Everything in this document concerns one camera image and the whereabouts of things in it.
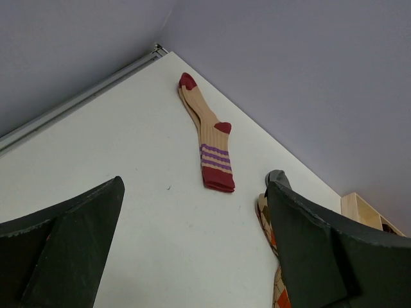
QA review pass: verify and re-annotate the grey sock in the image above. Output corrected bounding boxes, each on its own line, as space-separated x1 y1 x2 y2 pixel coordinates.
265 169 292 189

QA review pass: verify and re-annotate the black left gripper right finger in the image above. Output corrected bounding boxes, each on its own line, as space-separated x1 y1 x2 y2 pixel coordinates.
267 182 410 307

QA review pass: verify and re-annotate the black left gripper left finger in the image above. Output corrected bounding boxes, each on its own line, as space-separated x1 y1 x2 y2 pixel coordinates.
1 176 125 307

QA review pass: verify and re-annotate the tan sock with purple stripes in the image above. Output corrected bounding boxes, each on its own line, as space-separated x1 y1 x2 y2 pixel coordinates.
178 73 235 193

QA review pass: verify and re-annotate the tan orange argyle sock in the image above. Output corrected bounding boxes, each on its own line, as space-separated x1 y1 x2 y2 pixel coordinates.
255 193 291 308

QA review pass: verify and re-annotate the wooden compartment tray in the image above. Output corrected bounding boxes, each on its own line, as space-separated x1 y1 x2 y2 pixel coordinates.
340 192 406 237

